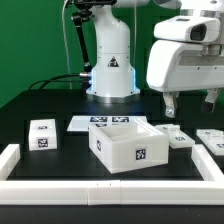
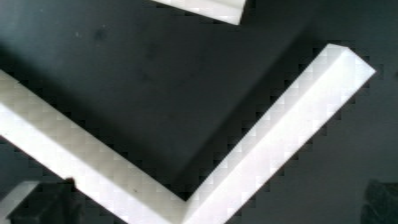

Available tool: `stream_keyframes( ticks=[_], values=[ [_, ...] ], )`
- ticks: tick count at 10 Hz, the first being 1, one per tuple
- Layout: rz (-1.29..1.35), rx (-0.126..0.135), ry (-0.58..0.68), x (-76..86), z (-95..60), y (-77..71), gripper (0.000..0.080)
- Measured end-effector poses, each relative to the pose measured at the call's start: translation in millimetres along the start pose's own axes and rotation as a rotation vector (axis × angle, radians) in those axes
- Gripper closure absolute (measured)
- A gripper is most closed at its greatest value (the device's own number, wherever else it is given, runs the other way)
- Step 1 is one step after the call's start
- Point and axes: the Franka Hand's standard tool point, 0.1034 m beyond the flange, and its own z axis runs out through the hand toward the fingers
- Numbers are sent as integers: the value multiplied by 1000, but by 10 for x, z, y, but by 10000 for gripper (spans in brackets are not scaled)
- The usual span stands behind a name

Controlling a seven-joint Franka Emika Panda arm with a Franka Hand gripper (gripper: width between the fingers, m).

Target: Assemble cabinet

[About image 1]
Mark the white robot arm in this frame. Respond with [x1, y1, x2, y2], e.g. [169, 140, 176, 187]
[73, 0, 224, 118]

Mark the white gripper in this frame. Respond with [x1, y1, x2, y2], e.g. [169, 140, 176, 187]
[146, 40, 224, 118]

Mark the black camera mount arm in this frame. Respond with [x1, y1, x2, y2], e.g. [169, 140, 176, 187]
[71, 0, 117, 72]

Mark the small white cabinet top block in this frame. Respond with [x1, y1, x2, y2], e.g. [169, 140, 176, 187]
[28, 119, 57, 151]

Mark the white marker base plate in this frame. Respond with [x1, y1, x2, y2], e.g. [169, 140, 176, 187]
[67, 115, 147, 132]

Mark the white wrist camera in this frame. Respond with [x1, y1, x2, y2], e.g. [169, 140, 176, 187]
[154, 16, 220, 43]

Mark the black cable bundle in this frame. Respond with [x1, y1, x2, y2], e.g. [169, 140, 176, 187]
[27, 73, 92, 91]

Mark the white cabinet door panel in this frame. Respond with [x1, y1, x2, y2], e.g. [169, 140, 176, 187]
[196, 129, 224, 156]
[154, 123, 196, 149]

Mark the white cabinet body box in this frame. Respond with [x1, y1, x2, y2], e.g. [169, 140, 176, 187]
[89, 119, 169, 174]

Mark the white U-shaped fence frame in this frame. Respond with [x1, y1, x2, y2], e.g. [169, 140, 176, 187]
[0, 144, 224, 205]

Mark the white hanging cable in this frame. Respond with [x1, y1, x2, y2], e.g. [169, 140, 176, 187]
[61, 0, 74, 90]

